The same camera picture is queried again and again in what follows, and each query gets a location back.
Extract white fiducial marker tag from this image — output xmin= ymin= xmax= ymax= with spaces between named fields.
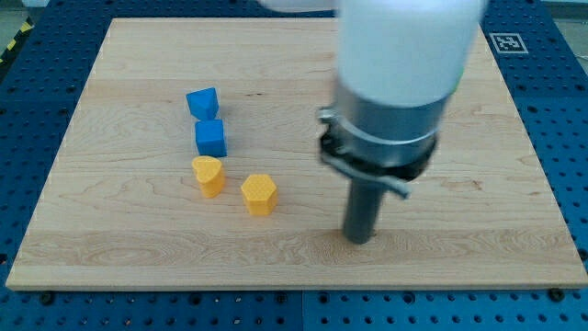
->
xmin=490 ymin=32 xmax=528 ymax=54

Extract blue cube block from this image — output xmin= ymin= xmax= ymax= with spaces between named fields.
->
xmin=195 ymin=120 xmax=227 ymax=157

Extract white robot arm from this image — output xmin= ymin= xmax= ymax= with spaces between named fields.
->
xmin=259 ymin=0 xmax=488 ymax=177

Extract yellow hexagon block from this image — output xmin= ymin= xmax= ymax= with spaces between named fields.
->
xmin=241 ymin=174 xmax=278 ymax=216

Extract blue triangular prism block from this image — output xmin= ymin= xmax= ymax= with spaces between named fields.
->
xmin=186 ymin=87 xmax=220 ymax=120

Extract yellow heart block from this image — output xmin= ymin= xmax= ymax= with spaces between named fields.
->
xmin=191 ymin=155 xmax=225 ymax=198

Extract wooden board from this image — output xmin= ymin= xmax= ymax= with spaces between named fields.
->
xmin=6 ymin=18 xmax=587 ymax=291

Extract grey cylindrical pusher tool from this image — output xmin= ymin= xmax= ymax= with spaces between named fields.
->
xmin=342 ymin=179 xmax=386 ymax=245

